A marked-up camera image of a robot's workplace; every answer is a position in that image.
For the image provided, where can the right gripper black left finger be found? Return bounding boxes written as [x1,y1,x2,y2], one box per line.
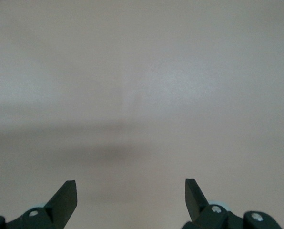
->
[7,180,78,229]

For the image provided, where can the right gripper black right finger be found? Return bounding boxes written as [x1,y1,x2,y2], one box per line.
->
[182,178,230,229]

